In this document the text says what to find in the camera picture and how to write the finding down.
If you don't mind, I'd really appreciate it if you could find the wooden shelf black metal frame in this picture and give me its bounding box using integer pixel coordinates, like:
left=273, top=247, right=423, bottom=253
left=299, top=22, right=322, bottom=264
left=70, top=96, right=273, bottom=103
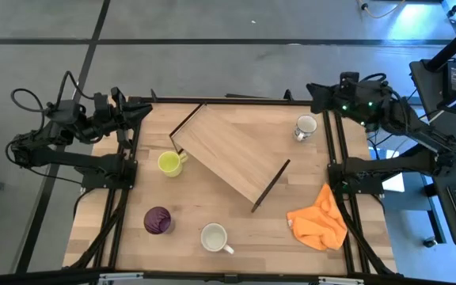
left=168, top=102, right=292, bottom=214

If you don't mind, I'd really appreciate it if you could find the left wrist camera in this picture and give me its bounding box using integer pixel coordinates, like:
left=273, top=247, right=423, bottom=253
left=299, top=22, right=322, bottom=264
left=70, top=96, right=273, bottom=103
left=93, top=93, right=111, bottom=118

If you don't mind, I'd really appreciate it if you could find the yellow mug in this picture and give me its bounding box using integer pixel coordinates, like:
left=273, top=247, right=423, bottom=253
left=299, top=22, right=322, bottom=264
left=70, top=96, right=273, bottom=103
left=157, top=150, right=189, bottom=178

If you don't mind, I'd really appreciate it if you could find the dark grey side desk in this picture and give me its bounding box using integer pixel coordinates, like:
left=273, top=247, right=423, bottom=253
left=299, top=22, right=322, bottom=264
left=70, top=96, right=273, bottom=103
left=409, top=59, right=456, bottom=159

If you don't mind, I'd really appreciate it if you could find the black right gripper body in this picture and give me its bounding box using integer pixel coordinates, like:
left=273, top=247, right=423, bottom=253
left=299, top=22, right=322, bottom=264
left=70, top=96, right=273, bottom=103
left=330, top=83, right=375, bottom=127

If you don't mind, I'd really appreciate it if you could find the red mug white handle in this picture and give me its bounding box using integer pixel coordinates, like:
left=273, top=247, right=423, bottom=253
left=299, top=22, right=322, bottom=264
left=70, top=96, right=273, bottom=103
left=199, top=222, right=236, bottom=255

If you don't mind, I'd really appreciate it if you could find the purple faceted tumbler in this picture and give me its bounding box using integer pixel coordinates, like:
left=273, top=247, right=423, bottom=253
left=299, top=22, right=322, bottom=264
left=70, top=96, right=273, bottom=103
left=143, top=205, right=176, bottom=235

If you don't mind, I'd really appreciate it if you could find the yellow cable black plug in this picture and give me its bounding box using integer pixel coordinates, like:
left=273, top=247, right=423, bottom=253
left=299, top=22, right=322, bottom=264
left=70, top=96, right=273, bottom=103
left=356, top=0, right=407, bottom=20

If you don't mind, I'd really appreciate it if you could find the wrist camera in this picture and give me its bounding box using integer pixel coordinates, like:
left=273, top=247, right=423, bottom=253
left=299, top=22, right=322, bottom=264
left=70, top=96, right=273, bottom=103
left=339, top=70, right=360, bottom=86
left=93, top=93, right=111, bottom=118

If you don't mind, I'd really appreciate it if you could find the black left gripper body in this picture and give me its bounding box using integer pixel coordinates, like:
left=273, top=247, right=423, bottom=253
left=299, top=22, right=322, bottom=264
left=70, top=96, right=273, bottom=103
left=93, top=86, right=134, bottom=150

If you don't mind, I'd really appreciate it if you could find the orange cloth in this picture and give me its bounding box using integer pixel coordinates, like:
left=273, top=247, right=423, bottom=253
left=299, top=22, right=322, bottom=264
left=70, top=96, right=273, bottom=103
left=286, top=182, right=348, bottom=252

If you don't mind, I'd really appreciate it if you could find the black diagonal pole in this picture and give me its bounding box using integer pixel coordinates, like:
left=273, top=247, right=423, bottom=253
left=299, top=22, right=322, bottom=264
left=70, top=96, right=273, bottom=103
left=425, top=15, right=456, bottom=72

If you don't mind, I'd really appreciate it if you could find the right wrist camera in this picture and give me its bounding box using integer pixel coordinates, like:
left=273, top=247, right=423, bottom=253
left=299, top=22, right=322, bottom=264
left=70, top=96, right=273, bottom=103
left=339, top=70, right=360, bottom=86

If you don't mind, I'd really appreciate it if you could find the blue white floral mug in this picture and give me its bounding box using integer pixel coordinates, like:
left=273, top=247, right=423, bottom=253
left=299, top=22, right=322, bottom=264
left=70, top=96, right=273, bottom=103
left=292, top=114, right=318, bottom=143

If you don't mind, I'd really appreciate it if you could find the black aluminium table frame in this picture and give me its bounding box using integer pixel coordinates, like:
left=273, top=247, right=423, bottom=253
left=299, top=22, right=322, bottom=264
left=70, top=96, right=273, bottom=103
left=63, top=89, right=399, bottom=285

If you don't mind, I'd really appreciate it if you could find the white sheet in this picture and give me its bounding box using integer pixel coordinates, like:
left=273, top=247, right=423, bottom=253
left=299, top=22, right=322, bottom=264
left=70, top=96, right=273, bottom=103
left=384, top=173, right=405, bottom=193

